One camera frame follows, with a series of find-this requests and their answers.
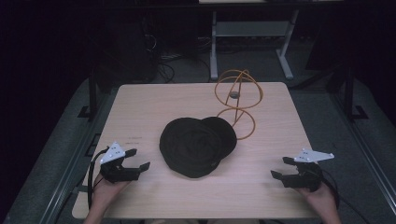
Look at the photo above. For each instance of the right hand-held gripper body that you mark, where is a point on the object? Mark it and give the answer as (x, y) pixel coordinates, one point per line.
(306, 179)

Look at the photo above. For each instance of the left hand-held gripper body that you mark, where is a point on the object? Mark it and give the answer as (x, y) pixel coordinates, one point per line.
(120, 174)

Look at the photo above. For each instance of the black hat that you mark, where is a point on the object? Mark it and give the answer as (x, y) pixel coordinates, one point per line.
(193, 146)

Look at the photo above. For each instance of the person's left hand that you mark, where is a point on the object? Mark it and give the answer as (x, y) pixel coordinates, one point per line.
(107, 193)

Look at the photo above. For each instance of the person's right hand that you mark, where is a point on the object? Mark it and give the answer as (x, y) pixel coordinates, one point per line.
(320, 199)

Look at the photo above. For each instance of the black metal stand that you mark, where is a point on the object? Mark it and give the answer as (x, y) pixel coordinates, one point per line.
(92, 93)
(350, 93)

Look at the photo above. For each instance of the grey metal rail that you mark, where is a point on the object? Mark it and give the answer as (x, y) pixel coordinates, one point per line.
(74, 161)
(364, 149)

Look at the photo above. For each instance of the white metal table frame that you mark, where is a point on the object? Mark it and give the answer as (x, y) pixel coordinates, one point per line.
(249, 29)

